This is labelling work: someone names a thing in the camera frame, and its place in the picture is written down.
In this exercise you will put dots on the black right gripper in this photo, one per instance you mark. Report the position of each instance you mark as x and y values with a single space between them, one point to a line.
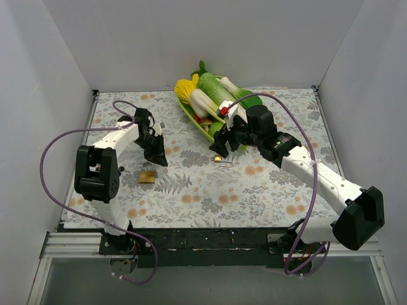
229 133

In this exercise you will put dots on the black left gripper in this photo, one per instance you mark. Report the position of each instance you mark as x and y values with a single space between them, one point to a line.
152 142

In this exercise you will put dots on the small brass padlock shackle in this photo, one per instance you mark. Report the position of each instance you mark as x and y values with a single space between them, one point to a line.
221 161

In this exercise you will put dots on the large brass padlock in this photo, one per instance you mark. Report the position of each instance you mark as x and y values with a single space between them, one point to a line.
147 174

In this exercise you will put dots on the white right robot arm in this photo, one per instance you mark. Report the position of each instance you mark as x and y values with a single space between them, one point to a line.
359 211

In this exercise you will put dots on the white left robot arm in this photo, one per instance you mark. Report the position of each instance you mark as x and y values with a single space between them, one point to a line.
97 175

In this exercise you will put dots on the green round cabbage toy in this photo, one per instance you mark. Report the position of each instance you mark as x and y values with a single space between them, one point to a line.
215 127

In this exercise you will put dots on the brown mushroom toy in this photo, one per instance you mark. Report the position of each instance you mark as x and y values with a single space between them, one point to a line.
205 123

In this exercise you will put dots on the floral patterned table mat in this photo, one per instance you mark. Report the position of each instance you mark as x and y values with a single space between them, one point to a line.
193 190

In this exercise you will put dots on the napa cabbage toy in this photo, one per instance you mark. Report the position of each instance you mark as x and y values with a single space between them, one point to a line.
210 85

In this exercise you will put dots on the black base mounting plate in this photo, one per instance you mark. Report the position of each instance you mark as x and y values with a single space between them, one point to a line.
262 246

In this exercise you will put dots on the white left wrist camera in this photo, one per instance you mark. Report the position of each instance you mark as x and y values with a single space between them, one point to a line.
158 128

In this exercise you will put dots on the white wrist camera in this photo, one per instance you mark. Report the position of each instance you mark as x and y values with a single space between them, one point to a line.
158 128
229 111

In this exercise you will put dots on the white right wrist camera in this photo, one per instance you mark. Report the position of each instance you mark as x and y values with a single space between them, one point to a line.
229 111

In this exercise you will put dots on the aluminium frame rail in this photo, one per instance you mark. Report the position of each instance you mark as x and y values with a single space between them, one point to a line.
203 266

